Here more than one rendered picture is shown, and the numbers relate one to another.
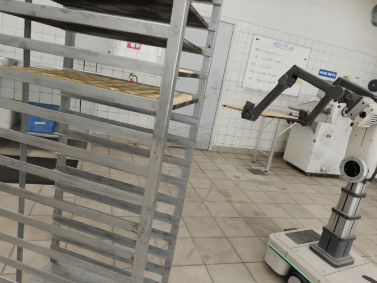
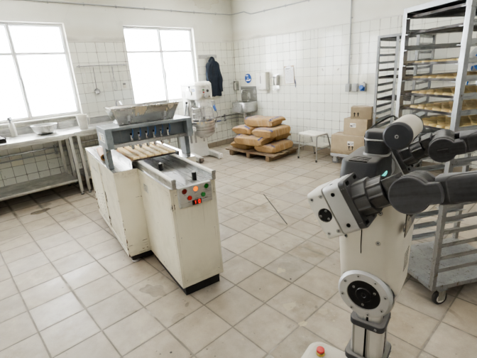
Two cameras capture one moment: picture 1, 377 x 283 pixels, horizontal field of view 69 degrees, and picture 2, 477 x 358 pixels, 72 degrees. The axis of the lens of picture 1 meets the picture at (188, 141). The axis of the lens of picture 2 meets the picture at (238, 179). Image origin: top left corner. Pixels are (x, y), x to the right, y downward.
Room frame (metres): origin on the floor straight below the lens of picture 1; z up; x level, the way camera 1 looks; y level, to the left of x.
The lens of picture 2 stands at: (2.28, -1.77, 1.53)
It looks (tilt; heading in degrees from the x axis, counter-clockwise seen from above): 18 degrees down; 158
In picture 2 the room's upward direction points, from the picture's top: 4 degrees counter-clockwise
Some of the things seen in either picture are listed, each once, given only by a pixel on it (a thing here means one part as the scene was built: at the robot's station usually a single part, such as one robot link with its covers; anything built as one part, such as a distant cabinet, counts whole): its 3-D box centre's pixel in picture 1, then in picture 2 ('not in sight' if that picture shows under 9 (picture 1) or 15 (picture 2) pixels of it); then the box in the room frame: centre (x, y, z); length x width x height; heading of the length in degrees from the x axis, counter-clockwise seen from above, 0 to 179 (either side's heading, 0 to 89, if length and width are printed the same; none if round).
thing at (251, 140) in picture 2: not in sight; (253, 138); (-3.09, 0.81, 0.32); 0.72 x 0.42 x 0.17; 24
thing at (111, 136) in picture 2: not in sight; (147, 140); (-0.59, -1.41, 1.01); 0.72 x 0.33 x 0.34; 99
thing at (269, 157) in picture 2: not in sight; (262, 150); (-3.16, 1.01, 0.06); 1.20 x 0.80 x 0.11; 22
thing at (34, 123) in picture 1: (40, 117); not in sight; (3.30, 1.85, 0.36); 0.47 x 0.38 x 0.26; 21
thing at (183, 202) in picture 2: not in sight; (194, 194); (0.27, -1.26, 0.77); 0.24 x 0.04 x 0.14; 99
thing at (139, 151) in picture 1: (119, 146); not in sight; (1.15, 0.29, 0.87); 0.64 x 0.03 x 0.03; 79
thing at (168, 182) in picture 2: not in sight; (129, 157); (-0.68, -1.57, 0.87); 2.01 x 0.03 x 0.07; 9
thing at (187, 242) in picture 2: not in sight; (179, 219); (-0.09, -1.32, 0.45); 0.70 x 0.34 x 0.90; 9
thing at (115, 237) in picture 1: (108, 235); (475, 237); (1.15, 0.29, 0.42); 0.64 x 0.03 x 0.03; 79
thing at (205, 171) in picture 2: not in sight; (161, 150); (-0.72, -1.28, 0.87); 2.01 x 0.03 x 0.07; 9
